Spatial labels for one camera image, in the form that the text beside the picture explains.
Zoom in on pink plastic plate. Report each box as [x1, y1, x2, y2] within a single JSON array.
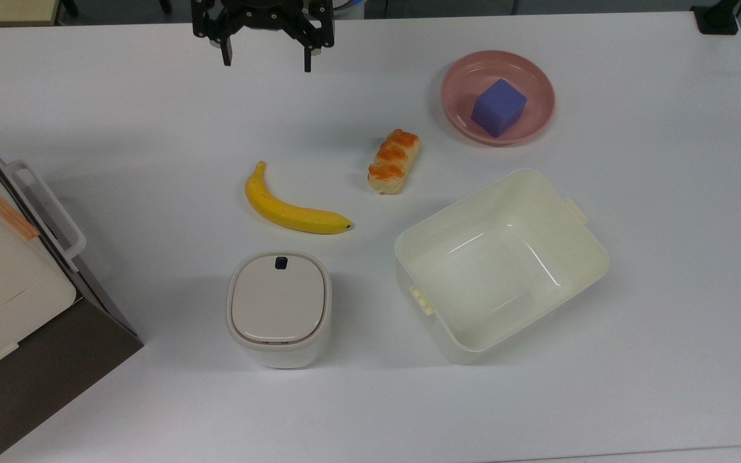
[[441, 50, 556, 147]]

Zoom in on black clamp base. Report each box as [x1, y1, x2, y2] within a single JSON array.
[[691, 0, 741, 35]]

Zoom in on dark brown wooden cabinet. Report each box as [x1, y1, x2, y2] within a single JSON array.
[[0, 119, 144, 463]]

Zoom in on cream plastic storage box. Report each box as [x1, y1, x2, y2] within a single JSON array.
[[0, 122, 78, 388]]

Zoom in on cream lidded trash can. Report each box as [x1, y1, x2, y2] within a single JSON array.
[[226, 250, 333, 370]]

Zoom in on purple cube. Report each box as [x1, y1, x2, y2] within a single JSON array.
[[471, 78, 529, 139]]

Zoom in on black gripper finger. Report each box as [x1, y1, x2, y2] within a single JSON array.
[[284, 3, 336, 73], [192, 3, 242, 66]]

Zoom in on yellow toy banana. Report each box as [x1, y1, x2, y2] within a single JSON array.
[[244, 161, 354, 235]]

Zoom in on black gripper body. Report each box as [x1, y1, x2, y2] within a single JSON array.
[[213, 0, 310, 30]]

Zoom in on cream open plastic container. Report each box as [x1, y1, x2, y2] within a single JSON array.
[[394, 168, 610, 365]]

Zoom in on toy bread with orange glaze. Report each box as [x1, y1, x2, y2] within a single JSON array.
[[367, 129, 421, 195]]

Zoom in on tan wooden board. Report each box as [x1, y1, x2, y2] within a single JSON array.
[[0, 0, 61, 28]]

